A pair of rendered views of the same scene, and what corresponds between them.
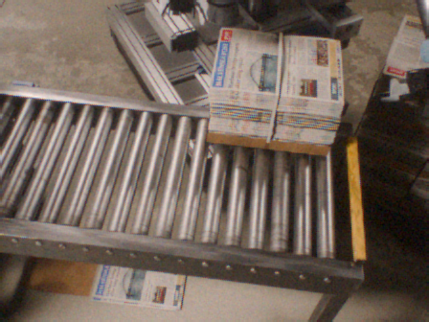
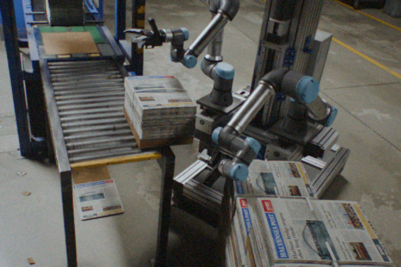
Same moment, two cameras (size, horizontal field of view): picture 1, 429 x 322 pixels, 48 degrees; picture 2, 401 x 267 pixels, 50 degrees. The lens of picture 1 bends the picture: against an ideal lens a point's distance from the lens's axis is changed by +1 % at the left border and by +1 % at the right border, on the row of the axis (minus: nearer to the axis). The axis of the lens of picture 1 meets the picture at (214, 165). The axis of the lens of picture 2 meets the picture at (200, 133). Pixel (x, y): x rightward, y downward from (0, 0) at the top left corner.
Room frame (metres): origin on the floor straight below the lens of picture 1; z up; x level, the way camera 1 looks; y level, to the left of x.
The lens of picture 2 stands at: (0.32, -2.03, 2.01)
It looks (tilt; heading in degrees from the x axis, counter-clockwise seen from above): 31 degrees down; 61
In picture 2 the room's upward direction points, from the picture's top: 7 degrees clockwise
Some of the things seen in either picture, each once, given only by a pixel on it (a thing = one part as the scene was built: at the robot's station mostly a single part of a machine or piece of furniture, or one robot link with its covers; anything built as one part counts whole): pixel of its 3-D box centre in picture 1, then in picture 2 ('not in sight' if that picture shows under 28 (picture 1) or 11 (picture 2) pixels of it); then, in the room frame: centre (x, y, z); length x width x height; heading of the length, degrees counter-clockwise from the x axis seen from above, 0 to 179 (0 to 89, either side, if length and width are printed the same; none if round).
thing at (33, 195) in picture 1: (49, 160); (89, 84); (0.86, 0.51, 0.77); 0.47 x 0.05 x 0.05; 176
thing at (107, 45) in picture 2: not in sight; (73, 46); (0.91, 1.26, 0.75); 0.70 x 0.65 x 0.10; 86
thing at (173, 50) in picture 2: not in sight; (178, 52); (1.29, 0.11, 1.12); 0.11 x 0.08 x 0.11; 95
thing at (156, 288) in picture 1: (143, 271); (98, 198); (0.85, 0.28, 0.01); 0.37 x 0.28 x 0.01; 86
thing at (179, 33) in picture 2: not in sight; (178, 35); (1.29, 0.13, 1.21); 0.11 x 0.08 x 0.09; 5
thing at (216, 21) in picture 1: (220, 6); (221, 93); (1.56, 0.02, 0.87); 0.15 x 0.15 x 0.10
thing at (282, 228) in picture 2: not in sight; (312, 251); (1.21, -1.30, 0.95); 0.38 x 0.29 x 0.23; 159
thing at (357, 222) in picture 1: (355, 194); (117, 161); (0.78, -0.42, 0.81); 0.43 x 0.03 x 0.02; 176
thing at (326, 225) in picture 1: (325, 193); (116, 157); (0.80, -0.33, 0.77); 0.47 x 0.05 x 0.05; 176
